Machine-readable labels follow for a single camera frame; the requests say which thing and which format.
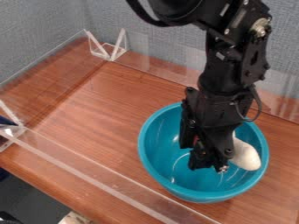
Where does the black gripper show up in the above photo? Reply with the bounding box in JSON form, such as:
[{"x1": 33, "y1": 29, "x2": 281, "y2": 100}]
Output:
[{"x1": 179, "y1": 87, "x2": 253, "y2": 173}]

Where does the plush mushroom with brown cap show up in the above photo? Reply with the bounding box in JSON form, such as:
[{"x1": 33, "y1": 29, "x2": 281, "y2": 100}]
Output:
[{"x1": 228, "y1": 133, "x2": 261, "y2": 171}]

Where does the blue plastic bowl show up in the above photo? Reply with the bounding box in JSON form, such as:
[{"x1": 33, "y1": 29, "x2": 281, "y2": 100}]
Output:
[{"x1": 137, "y1": 102, "x2": 269, "y2": 204}]

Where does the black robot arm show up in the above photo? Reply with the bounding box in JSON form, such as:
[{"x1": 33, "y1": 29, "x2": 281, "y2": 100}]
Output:
[{"x1": 125, "y1": 0, "x2": 272, "y2": 173}]

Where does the clear acrylic back barrier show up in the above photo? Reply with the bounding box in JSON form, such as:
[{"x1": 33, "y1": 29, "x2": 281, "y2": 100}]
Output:
[{"x1": 82, "y1": 28, "x2": 299, "y2": 125}]

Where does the clear acrylic barrier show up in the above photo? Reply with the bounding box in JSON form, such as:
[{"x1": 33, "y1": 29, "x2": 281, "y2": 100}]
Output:
[
  {"x1": 0, "y1": 126, "x2": 220, "y2": 224},
  {"x1": 0, "y1": 29, "x2": 89, "y2": 91},
  {"x1": 82, "y1": 28, "x2": 299, "y2": 125}
]

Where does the clear acrylic front barrier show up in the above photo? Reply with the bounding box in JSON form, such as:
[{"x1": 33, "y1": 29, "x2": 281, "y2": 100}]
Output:
[{"x1": 0, "y1": 126, "x2": 220, "y2": 224}]

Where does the clear acrylic left barrier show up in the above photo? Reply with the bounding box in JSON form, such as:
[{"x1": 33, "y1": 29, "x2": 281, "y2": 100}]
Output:
[{"x1": 0, "y1": 29, "x2": 89, "y2": 91}]

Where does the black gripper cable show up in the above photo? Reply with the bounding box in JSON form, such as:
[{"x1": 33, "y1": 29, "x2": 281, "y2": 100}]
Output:
[{"x1": 232, "y1": 84, "x2": 264, "y2": 123}]

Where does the clear acrylic left bracket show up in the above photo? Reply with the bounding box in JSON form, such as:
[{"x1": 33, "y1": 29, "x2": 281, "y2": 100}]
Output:
[{"x1": 0, "y1": 100, "x2": 25, "y2": 153}]

